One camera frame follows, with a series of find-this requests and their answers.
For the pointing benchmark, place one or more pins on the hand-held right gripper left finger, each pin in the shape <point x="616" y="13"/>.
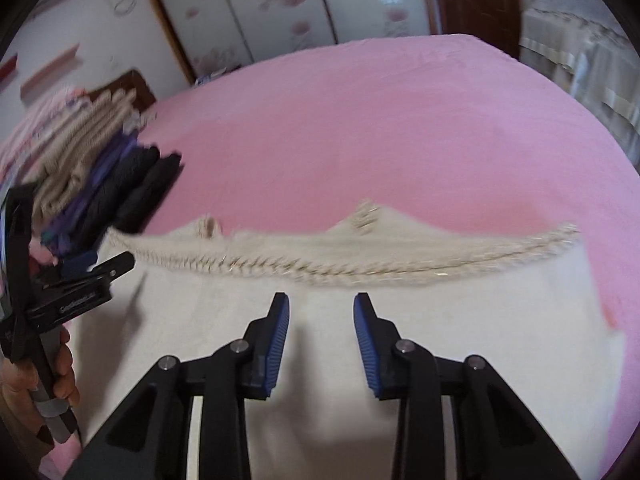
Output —
<point x="277" y="345"/>

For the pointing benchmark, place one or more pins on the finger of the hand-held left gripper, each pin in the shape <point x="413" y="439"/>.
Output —
<point x="80" y="295"/>

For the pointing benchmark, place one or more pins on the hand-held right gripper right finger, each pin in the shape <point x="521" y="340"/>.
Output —
<point x="365" y="345"/>

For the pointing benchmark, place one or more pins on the white knit cardigan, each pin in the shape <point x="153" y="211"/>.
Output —
<point x="325" y="260"/>

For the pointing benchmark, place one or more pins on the person's left hand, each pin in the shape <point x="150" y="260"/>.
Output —
<point x="67" y="375"/>

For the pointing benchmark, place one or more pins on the folded beige sweater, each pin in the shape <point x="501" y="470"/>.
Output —
<point x="75" y="160"/>

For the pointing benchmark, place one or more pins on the folded purple garment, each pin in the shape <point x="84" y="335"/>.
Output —
<point x="105" y="165"/>

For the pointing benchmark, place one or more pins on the folded black garment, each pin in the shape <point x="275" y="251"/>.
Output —
<point x="145" y="185"/>

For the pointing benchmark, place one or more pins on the folded pink quilt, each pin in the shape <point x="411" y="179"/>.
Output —
<point x="35" y="130"/>

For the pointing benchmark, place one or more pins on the dark wooden headboard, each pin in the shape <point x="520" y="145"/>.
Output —
<point x="130" y="87"/>

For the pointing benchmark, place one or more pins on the pink bed blanket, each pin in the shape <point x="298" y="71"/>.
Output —
<point x="375" y="125"/>

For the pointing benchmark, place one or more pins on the floral sliding-door wardrobe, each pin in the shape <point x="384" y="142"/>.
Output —
<point x="280" y="5"/>

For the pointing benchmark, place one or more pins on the lace-covered furniture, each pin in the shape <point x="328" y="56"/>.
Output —
<point x="585" y="60"/>

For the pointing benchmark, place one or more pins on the brown wooden door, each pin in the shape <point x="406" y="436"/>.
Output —
<point x="480" y="0"/>

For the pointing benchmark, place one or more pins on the pink wall shelf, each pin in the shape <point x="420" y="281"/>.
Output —
<point x="52" y="70"/>

